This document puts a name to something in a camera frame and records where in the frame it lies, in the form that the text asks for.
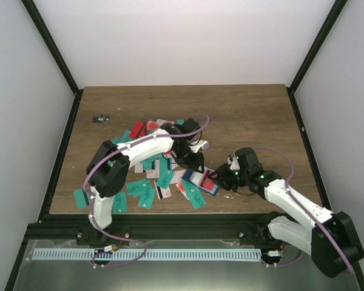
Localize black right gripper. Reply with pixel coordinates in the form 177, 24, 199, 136
207, 164, 249, 193

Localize blue card holder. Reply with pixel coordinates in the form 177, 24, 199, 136
182, 167, 220, 196

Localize red card black stripe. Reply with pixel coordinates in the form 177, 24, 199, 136
200, 169, 215, 191

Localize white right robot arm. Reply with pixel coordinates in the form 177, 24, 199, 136
209, 147, 364, 278

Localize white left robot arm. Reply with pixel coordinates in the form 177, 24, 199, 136
83, 115, 210, 245

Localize white red blotch card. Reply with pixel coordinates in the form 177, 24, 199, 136
147, 119, 175, 131

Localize red black striped card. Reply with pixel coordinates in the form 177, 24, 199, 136
129, 122, 147, 139

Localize teal VIP card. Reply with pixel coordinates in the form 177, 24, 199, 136
113, 192, 127, 214
182, 180, 206, 209
138, 186, 156, 209

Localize teal card black stripe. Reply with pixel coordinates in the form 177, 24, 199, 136
73, 189, 90, 209

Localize light blue slotted strip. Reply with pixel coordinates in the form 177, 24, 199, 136
32, 248, 261, 262

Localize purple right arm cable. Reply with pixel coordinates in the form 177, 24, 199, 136
254, 145, 354, 273

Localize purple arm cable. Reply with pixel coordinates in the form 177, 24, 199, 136
83, 115, 211, 195
254, 145, 354, 273

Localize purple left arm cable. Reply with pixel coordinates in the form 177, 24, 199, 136
83, 115, 211, 195

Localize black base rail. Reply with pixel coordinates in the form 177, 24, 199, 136
25, 212, 282, 248

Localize black frame post right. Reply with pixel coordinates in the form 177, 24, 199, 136
288, 0, 348, 93

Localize black frame post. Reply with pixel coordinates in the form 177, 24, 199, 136
20, 0, 80, 92
288, 0, 348, 93

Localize black frame post left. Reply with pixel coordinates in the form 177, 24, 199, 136
20, 0, 80, 92

